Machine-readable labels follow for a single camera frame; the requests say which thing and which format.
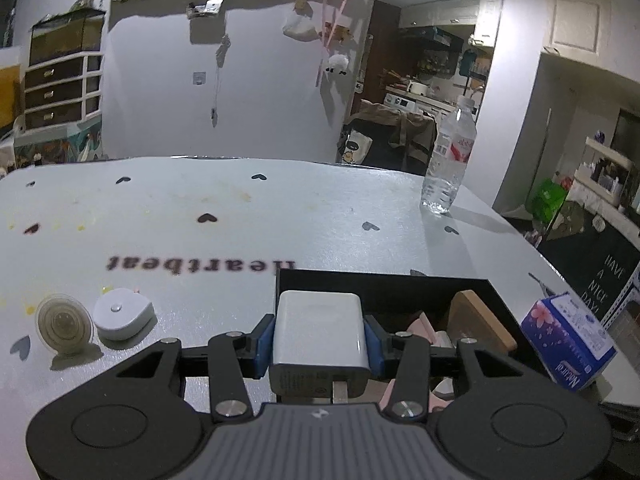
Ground pink scissors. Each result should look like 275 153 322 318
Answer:
378 312 454 420

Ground black storage box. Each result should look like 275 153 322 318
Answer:
274 268 564 411

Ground carved wooden square block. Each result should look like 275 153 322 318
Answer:
446 290 518 354

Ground white power adapter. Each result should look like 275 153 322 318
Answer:
269 290 371 399

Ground white tape measure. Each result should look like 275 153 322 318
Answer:
92 288 155 341

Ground blue tissue pack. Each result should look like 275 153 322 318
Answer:
521 292 617 391

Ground clear plastic water bottle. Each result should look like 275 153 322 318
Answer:
421 96 477 214

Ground green shopping bag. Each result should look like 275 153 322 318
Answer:
530 179 567 226

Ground small white plush sheep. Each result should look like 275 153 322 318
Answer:
324 53 349 76

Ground white drawer unit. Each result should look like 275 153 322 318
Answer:
24 52 103 130

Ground white hanging bag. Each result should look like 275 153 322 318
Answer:
282 11 318 42

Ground glass fish tank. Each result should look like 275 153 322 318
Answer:
28 8 106 66

